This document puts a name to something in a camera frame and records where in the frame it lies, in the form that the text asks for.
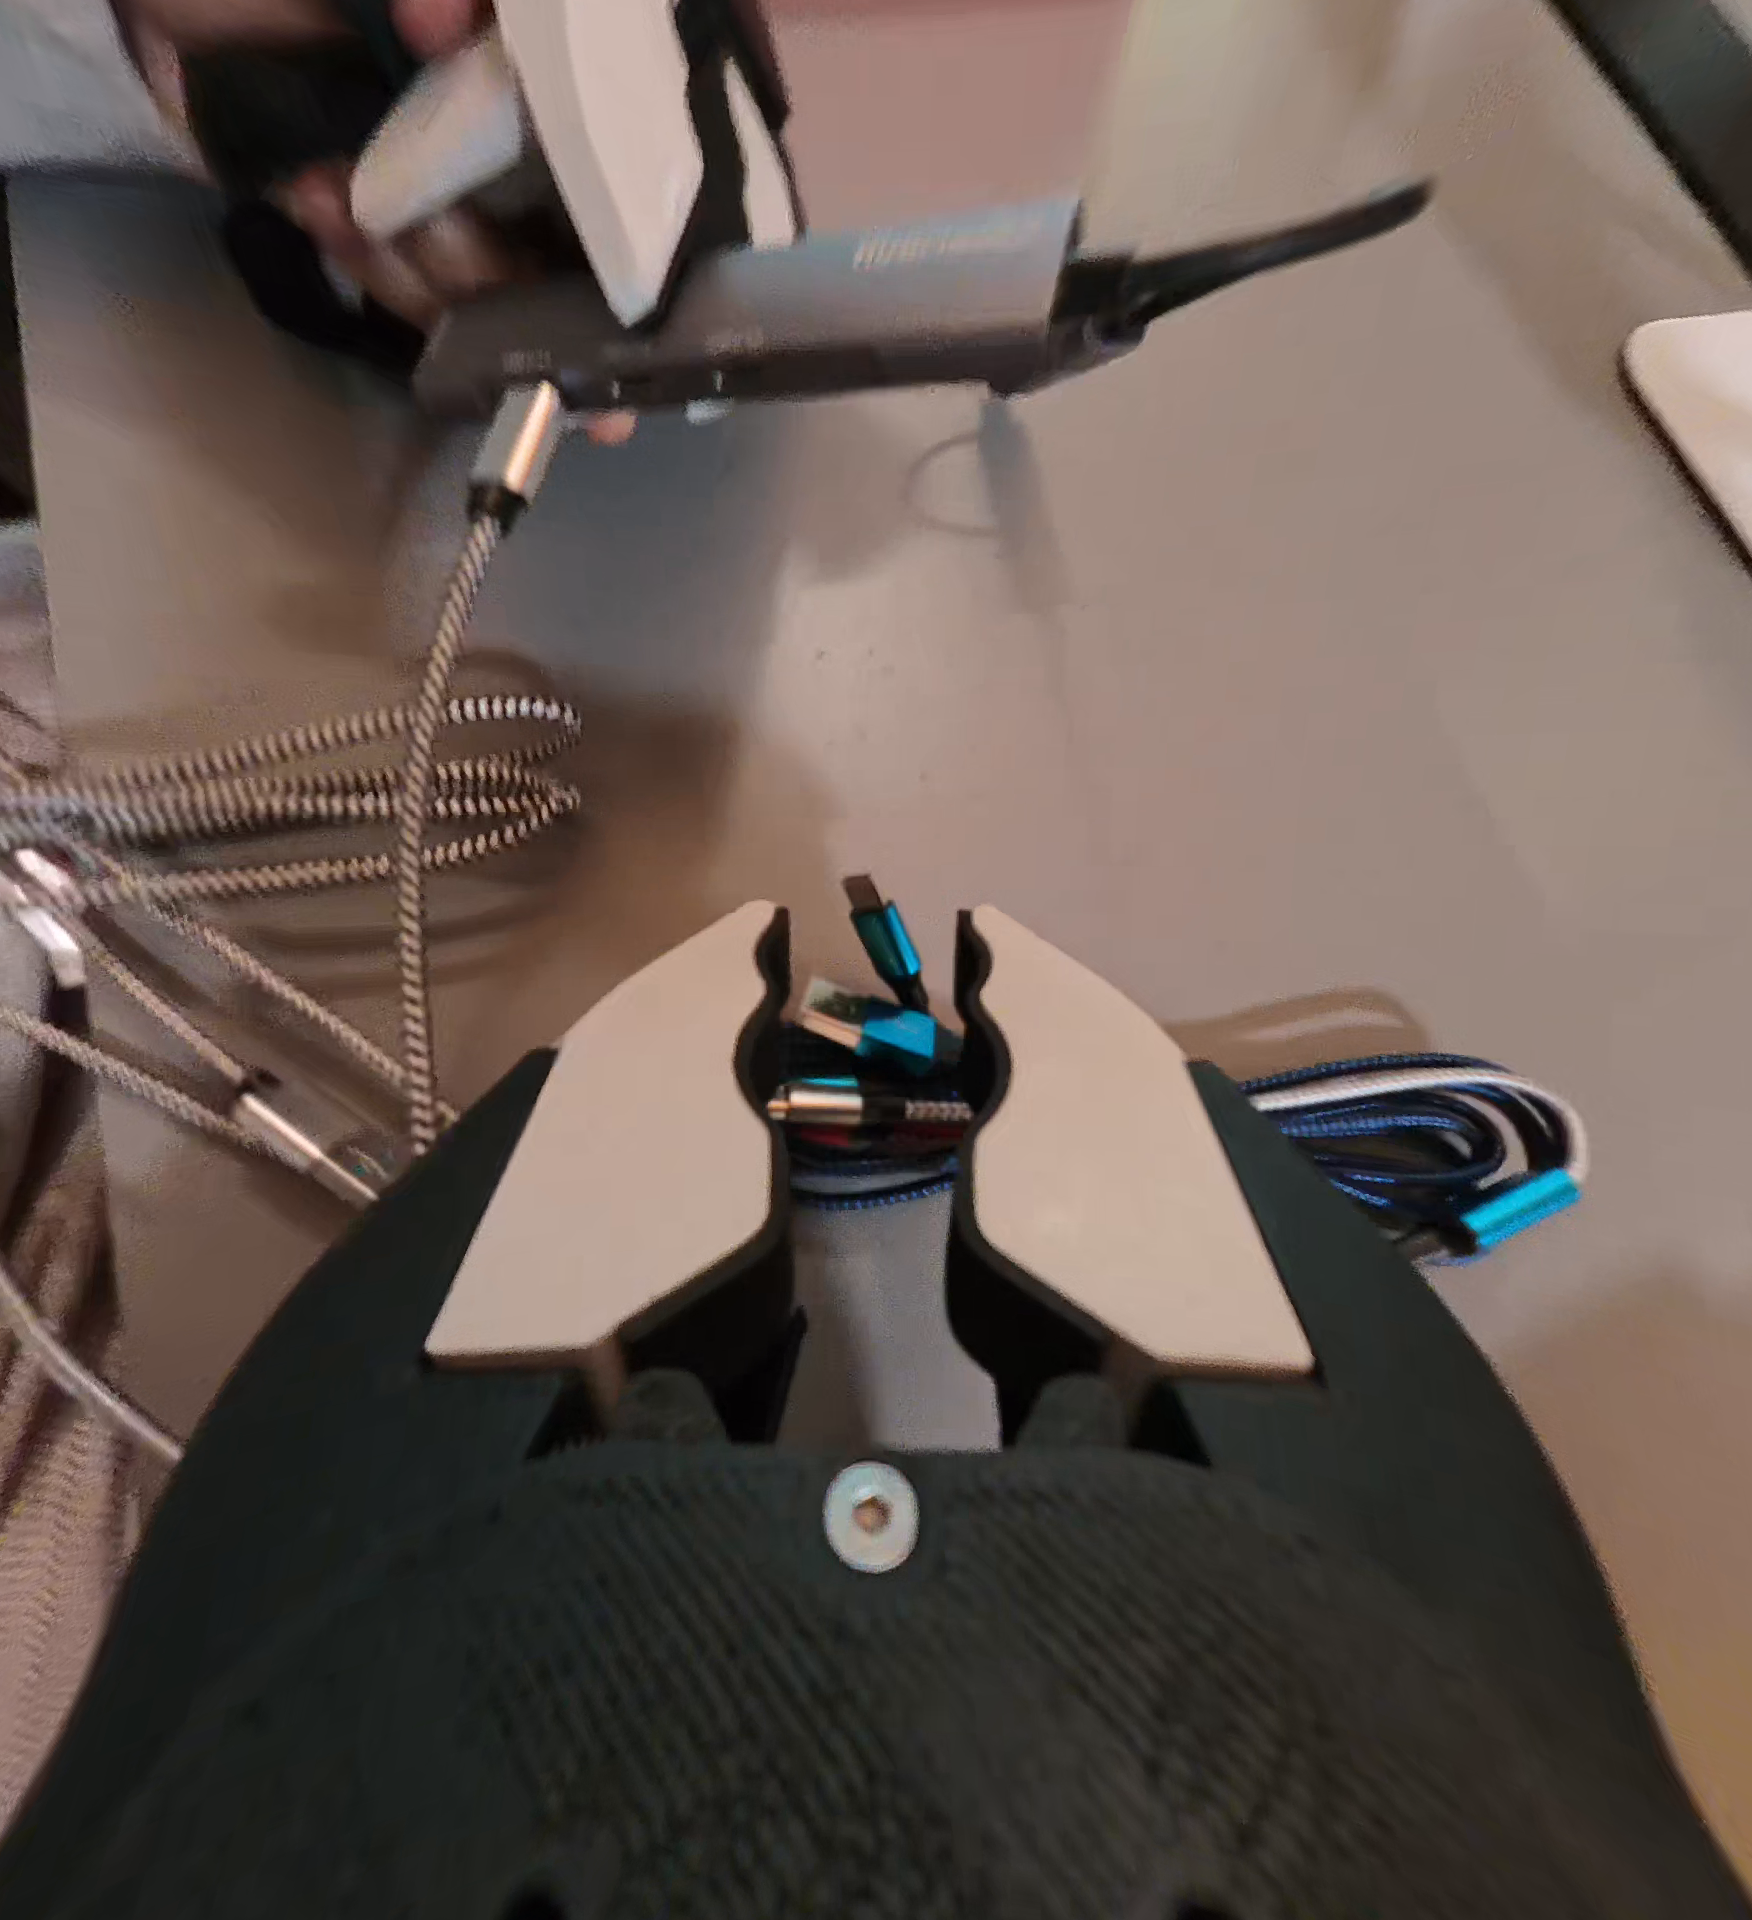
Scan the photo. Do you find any grey USB hub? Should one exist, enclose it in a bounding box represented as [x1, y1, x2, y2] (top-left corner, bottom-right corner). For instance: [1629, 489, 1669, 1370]
[411, 195, 1133, 422]

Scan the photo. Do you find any grey desk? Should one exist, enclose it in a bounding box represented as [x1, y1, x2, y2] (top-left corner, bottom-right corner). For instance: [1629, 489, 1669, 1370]
[7, 0, 1752, 1920]

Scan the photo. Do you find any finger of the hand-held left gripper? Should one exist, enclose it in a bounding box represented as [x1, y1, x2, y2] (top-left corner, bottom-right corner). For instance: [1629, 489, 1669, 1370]
[495, 0, 758, 332]
[731, 60, 806, 255]

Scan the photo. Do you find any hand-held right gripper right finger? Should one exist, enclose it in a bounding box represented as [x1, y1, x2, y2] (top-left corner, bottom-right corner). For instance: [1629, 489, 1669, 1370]
[948, 904, 1322, 1444]

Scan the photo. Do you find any white blue braided cable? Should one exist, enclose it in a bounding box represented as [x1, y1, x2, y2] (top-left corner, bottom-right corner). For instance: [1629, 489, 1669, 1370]
[1245, 1062, 1591, 1187]

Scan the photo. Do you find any black white braided cable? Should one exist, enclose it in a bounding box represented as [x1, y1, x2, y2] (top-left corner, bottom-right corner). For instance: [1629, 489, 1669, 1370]
[0, 379, 586, 1478]

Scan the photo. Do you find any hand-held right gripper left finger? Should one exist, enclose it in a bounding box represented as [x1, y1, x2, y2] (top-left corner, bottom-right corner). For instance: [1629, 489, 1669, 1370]
[424, 899, 806, 1440]

